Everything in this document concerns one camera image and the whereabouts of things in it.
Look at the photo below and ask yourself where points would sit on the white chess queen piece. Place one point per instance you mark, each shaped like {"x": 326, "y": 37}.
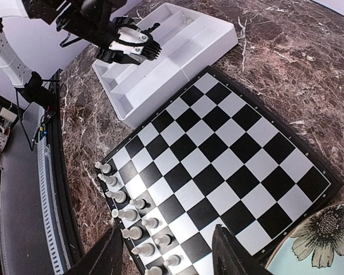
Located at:
{"x": 146, "y": 250}

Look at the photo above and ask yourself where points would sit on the pile of black chess pieces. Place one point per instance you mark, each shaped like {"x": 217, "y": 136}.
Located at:
{"x": 151, "y": 29}

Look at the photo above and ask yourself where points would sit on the black and grey chessboard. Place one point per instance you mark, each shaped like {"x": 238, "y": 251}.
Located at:
{"x": 214, "y": 156}

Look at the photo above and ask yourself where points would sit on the white chess rook piece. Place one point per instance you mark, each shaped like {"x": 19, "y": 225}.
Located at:
{"x": 110, "y": 180}

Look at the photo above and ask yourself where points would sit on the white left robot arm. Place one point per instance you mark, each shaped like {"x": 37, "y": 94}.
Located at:
{"x": 37, "y": 45}

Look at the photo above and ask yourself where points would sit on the pile of white chess pieces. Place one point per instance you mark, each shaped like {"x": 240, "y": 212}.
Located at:
{"x": 187, "y": 20}

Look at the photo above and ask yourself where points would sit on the white chess pawn piece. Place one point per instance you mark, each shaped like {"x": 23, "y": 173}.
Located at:
{"x": 118, "y": 197}

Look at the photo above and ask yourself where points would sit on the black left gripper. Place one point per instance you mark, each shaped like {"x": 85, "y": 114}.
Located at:
{"x": 85, "y": 29}

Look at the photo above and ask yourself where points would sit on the white slotted cable duct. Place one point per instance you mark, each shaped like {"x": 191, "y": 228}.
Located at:
{"x": 54, "y": 238}

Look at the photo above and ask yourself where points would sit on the white plastic parts tray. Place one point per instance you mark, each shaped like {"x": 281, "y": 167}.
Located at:
{"x": 137, "y": 91}

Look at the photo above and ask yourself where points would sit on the white chess king piece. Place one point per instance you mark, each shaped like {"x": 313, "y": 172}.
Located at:
{"x": 134, "y": 233}

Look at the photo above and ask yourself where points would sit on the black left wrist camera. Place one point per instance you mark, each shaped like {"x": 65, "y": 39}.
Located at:
{"x": 131, "y": 40}

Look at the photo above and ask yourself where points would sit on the black front rail base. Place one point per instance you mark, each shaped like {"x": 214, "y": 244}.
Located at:
{"x": 71, "y": 245}

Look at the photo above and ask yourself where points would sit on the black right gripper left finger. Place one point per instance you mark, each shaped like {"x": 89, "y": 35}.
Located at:
{"x": 105, "y": 257}

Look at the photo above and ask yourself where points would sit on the white chess knight piece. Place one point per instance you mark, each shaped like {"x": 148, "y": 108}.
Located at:
{"x": 154, "y": 270}

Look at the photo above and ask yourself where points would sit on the light blue flower plate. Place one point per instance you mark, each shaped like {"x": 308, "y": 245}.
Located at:
{"x": 315, "y": 246}

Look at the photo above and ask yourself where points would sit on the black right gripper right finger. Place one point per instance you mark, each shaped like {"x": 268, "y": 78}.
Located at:
{"x": 230, "y": 257}

